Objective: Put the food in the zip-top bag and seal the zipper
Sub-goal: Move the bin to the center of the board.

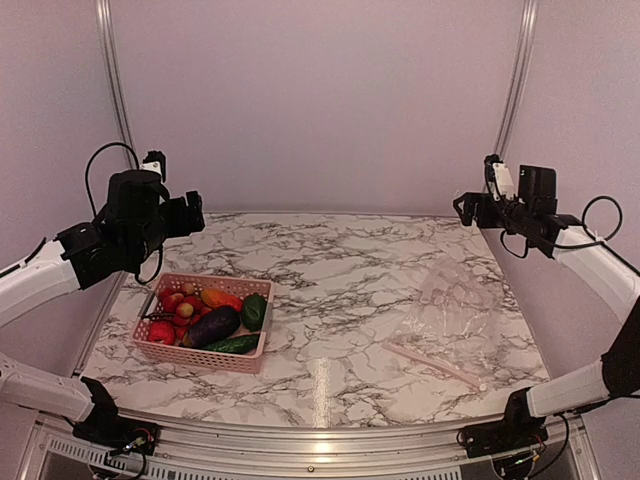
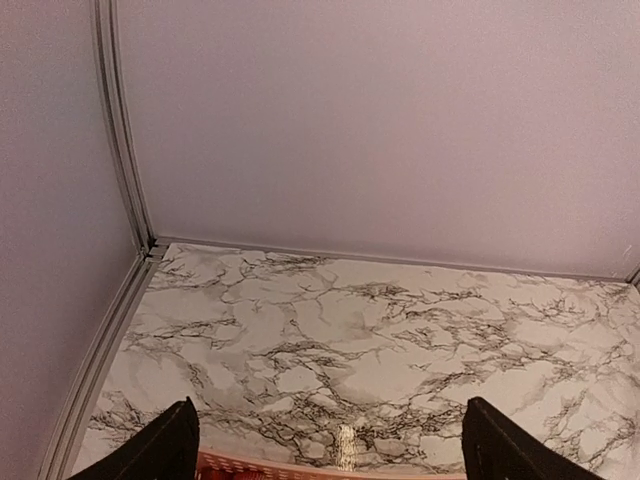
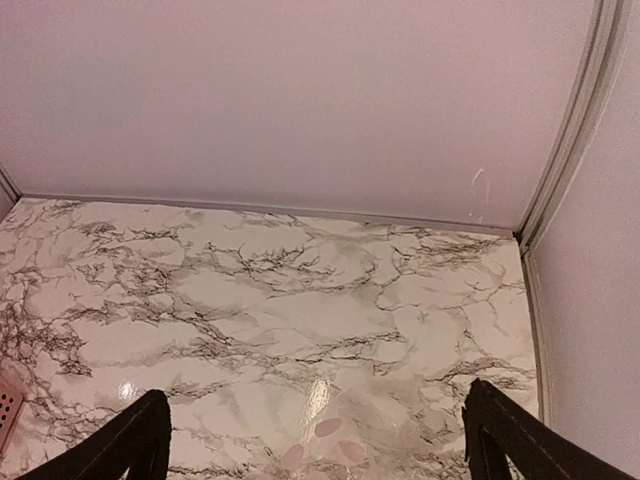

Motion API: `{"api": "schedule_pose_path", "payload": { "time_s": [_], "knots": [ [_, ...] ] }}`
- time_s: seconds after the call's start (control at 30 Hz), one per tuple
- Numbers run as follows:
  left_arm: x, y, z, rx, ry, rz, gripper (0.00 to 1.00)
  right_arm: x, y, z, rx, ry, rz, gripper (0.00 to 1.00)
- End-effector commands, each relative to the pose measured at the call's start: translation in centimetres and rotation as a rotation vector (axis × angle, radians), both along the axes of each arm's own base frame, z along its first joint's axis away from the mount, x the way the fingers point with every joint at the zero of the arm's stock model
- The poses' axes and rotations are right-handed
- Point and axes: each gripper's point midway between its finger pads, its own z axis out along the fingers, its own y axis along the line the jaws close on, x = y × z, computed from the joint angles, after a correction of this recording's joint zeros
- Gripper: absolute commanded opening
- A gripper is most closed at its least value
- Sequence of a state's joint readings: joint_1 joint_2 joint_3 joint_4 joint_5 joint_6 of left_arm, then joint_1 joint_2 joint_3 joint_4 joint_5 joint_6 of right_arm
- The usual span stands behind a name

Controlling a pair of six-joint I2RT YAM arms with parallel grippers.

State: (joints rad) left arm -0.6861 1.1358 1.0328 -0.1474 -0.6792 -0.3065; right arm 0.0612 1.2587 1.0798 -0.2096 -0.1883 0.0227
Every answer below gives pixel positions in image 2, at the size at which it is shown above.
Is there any aluminium frame post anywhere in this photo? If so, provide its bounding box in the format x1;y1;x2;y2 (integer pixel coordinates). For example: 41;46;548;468
90;1;157;257
625;263;640;287

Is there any left rear aluminium frame post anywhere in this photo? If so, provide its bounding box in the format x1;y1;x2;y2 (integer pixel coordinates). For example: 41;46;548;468
90;1;157;257

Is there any pink perforated plastic basket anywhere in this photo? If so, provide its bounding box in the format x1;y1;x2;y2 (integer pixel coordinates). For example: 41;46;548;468
197;448;467;480

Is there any left aluminium table rail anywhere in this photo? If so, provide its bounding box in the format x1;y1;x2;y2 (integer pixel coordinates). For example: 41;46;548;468
37;247;166;479

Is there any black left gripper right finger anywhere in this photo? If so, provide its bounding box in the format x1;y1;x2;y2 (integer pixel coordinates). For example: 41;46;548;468
462;397;588;480

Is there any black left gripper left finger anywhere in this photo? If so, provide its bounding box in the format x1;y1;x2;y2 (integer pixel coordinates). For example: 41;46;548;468
71;398;200;480

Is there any right rear aluminium frame post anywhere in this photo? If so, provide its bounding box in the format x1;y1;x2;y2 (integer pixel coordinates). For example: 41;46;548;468
625;263;640;287

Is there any aluminium table rail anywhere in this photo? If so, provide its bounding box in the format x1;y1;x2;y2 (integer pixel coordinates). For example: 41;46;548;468
37;247;166;479
154;236;631;284

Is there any rear aluminium table rail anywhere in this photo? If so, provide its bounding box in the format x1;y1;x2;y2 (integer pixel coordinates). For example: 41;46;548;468
154;236;631;284

